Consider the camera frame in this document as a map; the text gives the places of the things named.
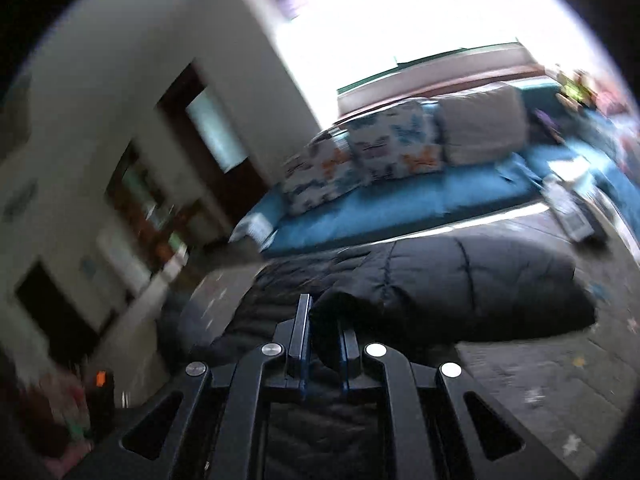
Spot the purple toy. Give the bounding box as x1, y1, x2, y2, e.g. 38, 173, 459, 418
535, 110, 558, 138

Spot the wooden shelf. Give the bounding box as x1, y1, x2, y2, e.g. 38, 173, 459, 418
105, 145, 191, 271

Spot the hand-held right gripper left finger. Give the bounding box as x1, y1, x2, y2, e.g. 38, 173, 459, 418
65, 294, 313, 480

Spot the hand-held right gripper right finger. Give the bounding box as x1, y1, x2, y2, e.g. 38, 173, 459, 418
338, 320, 581, 480

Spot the butterfly print pillow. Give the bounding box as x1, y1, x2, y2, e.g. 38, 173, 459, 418
282, 137, 371, 216
347, 100, 443, 183

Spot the blue sofa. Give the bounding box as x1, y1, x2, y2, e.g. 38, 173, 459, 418
230, 82, 640, 261

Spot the grey quilted star mat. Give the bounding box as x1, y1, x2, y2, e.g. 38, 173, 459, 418
160, 200, 640, 480

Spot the black puffer jacket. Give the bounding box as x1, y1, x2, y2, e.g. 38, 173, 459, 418
160, 232, 598, 480

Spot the window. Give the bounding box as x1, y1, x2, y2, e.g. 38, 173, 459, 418
275, 0, 576, 111

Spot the brown wooden ledge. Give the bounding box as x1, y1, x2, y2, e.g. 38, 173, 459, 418
337, 62, 551, 116

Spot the dark wooden door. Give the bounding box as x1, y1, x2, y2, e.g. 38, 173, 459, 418
157, 62, 271, 211

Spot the dark rectangular panel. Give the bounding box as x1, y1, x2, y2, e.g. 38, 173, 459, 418
15, 260, 101, 351

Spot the grey pillow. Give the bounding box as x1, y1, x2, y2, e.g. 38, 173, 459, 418
437, 85, 531, 166

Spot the white remote control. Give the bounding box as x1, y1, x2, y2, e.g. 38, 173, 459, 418
542, 175, 596, 243

